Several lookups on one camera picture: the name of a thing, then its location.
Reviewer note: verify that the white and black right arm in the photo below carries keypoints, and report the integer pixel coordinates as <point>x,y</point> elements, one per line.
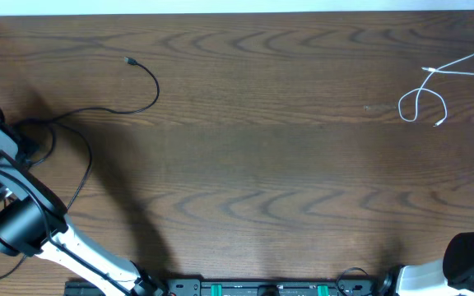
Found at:
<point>454,273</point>

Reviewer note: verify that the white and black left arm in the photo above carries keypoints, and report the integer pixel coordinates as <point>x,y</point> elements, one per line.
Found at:
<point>34,223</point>

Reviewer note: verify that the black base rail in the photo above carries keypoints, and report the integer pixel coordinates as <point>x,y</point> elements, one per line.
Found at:
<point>349,286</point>

